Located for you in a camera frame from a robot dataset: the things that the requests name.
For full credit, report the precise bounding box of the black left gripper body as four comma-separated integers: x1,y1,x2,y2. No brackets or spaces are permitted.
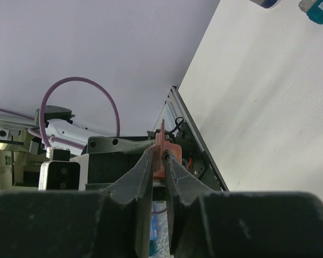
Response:
83,150,154,200

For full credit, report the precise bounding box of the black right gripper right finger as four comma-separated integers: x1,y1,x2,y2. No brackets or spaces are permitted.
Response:
164,151,323,257

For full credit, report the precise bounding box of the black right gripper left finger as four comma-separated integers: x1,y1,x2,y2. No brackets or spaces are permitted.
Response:
0,149,153,257

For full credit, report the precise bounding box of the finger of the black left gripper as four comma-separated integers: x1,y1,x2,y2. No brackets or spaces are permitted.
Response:
87,136,156,154

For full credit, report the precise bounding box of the red Sat pill box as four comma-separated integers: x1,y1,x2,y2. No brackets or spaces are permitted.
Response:
152,119,183,181

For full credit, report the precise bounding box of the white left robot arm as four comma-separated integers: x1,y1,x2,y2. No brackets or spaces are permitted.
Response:
38,106,156,191

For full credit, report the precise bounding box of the white capped pill bottle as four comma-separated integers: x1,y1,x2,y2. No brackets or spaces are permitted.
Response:
250,0,279,9

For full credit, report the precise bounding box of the grey pill box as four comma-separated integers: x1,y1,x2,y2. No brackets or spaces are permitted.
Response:
298,0,317,13

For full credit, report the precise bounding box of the teal pill box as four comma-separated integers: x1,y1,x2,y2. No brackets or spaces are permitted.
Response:
306,0,323,25

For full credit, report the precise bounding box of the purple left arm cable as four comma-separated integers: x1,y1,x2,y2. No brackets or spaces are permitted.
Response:
0,77,121,148

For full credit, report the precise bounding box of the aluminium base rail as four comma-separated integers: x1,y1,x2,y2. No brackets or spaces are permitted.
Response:
152,86,229,191

